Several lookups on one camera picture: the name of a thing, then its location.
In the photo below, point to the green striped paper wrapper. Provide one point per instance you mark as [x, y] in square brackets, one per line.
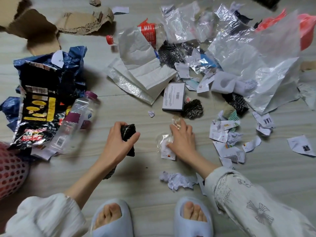
[233, 117]

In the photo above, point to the person's right hand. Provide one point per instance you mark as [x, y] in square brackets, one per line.
[184, 143]

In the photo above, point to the clear bottle purple cap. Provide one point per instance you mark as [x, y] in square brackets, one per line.
[74, 120]

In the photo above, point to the person's left hand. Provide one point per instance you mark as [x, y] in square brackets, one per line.
[113, 148]

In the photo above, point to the silver foil wrapper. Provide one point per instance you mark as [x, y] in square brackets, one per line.
[227, 19]

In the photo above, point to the black yellow snack wrapper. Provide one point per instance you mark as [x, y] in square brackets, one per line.
[37, 108]

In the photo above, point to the light blue slipper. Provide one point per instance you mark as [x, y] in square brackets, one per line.
[192, 229]
[116, 227]

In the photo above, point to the person's right foot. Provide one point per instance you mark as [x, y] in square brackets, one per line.
[193, 211]

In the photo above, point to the pile of white paper scraps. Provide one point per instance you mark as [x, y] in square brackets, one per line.
[218, 132]

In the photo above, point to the white bubble padded envelope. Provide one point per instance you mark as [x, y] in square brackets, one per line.
[148, 78]

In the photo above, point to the white foam roll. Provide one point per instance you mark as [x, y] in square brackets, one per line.
[240, 87]

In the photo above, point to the person's foot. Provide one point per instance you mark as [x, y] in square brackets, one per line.
[193, 211]
[108, 212]

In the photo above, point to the black patterned plastic piece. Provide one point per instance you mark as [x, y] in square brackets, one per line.
[193, 109]
[238, 103]
[170, 55]
[243, 18]

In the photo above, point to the white poly mailer bag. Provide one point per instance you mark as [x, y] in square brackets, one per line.
[134, 49]

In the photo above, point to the clear packet white label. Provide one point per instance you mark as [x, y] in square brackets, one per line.
[165, 150]

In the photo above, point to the person's left foot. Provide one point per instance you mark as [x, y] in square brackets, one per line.
[108, 212]

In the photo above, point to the tan paper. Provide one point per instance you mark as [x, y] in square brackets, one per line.
[228, 112]

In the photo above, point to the white paper wad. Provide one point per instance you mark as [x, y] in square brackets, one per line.
[177, 180]

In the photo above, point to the light blue right slipper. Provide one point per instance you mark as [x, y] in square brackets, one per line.
[192, 229]

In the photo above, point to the black shiny wrapper piece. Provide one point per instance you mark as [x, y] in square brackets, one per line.
[128, 132]

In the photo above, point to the white scrap dark photo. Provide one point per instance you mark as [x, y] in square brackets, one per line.
[300, 145]

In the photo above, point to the clear bottle red label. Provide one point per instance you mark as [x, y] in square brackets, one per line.
[148, 33]

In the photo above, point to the person's white left sleeve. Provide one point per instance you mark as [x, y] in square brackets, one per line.
[44, 217]

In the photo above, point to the clear crinkled plastic bag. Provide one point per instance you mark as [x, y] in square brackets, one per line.
[177, 24]

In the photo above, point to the white torn packet green print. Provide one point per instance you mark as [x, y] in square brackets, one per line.
[308, 93]

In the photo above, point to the waste basket with red bag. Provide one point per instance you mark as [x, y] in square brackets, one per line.
[12, 170]

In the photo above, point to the person's left forearm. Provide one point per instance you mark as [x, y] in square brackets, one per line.
[86, 182]

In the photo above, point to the small paper ball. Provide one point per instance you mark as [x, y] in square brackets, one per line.
[151, 114]

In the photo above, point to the brown paper strip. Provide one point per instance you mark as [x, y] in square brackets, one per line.
[308, 66]

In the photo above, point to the white scrap rainbow print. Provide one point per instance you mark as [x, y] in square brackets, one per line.
[229, 151]

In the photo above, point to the black box white label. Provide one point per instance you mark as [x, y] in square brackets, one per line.
[172, 96]

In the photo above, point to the blue white torn packet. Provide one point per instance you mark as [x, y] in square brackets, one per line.
[208, 62]

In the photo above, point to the black plastic sheet piece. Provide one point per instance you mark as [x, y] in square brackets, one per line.
[71, 86]

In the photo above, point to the light blue left slipper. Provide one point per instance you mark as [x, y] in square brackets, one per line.
[116, 227]

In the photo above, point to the white rectangular paper slip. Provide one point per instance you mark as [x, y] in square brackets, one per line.
[121, 10]

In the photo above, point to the rounded white paper bit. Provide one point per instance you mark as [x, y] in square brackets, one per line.
[58, 59]

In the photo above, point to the torn cardboard pieces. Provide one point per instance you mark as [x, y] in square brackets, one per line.
[37, 29]

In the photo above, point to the blue plastic bag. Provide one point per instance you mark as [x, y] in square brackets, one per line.
[74, 54]

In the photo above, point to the white foam block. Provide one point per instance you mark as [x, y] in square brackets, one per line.
[218, 81]

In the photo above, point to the small clear packet red mark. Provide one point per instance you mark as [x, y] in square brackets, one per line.
[188, 99]

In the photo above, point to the person's printed right sleeve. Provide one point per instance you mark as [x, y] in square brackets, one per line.
[247, 202]

